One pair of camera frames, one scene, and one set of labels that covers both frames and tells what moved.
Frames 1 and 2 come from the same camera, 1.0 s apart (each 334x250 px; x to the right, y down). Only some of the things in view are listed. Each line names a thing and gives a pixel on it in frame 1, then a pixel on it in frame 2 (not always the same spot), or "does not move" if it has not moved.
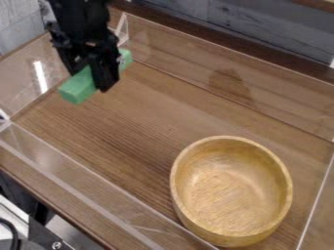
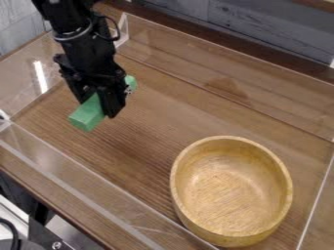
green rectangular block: [82, 86] -> [87, 117]
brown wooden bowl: [232, 187] does not move
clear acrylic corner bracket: [122, 29] does not move
